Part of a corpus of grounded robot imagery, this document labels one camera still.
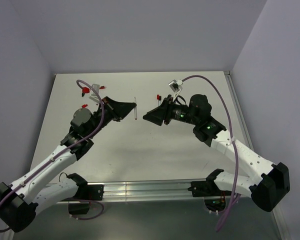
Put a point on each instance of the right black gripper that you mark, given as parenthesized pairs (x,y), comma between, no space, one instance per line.
(163,111)

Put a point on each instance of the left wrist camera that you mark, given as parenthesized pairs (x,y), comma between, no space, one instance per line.
(90,94)

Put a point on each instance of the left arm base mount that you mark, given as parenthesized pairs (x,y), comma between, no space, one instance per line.
(90,197)

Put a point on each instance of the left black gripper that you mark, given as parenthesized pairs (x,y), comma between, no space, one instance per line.
(117,110)

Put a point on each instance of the aluminium front rail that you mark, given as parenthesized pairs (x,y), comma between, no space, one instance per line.
(140,191)

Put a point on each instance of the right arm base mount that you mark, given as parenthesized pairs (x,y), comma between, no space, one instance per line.
(208,189)

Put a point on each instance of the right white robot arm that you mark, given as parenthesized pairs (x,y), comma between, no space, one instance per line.
(266,183)

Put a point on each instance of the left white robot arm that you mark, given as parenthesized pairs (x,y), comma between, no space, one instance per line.
(14,211)

